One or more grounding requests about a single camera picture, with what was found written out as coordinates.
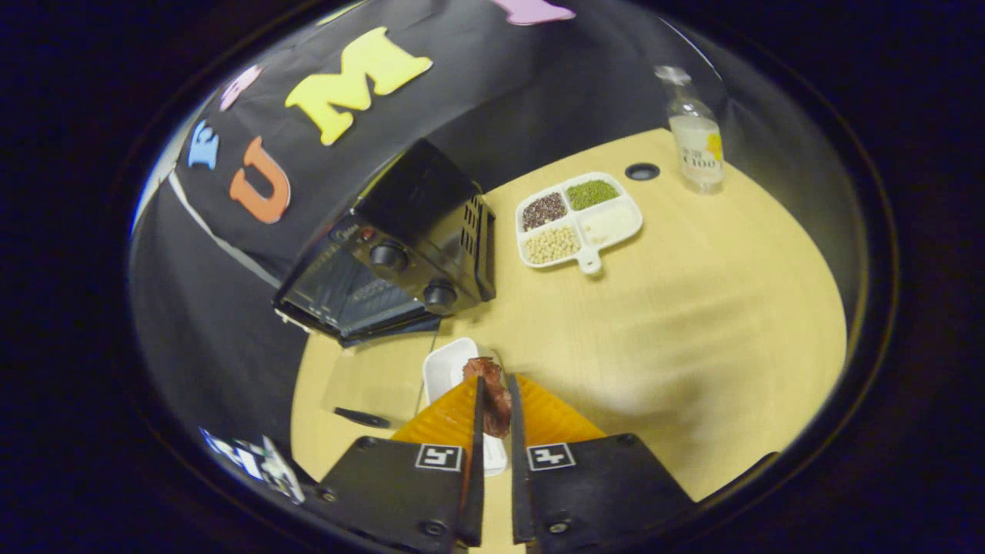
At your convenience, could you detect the white rectangular tray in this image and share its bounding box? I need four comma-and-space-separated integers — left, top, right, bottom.
422, 337, 509, 476

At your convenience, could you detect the white divided dish with beans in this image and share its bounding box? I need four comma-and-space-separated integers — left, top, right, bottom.
515, 171, 644, 276

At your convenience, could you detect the brown meat piece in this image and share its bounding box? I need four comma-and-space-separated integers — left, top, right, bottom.
462, 356, 513, 439

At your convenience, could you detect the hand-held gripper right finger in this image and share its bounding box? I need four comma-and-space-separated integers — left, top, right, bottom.
504, 373, 698, 554

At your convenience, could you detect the black toaster oven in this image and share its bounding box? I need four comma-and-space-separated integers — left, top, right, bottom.
273, 138, 497, 430

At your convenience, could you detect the clear glass bottle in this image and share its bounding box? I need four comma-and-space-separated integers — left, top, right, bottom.
654, 65, 726, 193

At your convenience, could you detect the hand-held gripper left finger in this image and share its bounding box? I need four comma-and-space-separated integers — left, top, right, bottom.
316, 375, 487, 554

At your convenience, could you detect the white blue printed sheet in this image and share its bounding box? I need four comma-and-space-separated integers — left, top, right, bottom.
199, 427, 306, 505

